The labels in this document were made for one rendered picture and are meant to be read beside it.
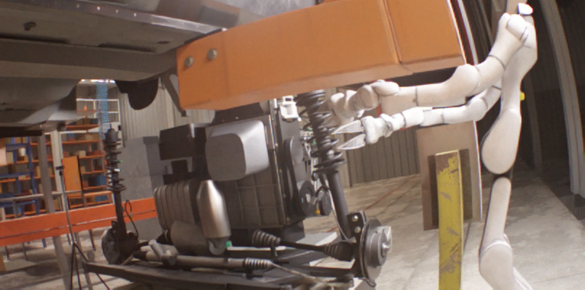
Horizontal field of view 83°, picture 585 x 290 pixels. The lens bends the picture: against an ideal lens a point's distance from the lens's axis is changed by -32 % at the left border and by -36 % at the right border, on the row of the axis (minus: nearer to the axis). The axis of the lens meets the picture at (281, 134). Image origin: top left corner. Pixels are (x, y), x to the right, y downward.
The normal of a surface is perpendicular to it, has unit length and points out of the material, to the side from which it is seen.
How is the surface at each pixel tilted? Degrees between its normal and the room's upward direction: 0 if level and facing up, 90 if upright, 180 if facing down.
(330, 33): 90
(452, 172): 90
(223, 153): 90
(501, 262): 90
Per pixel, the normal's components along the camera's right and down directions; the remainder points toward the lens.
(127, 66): 0.89, -0.02
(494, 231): -0.40, 0.02
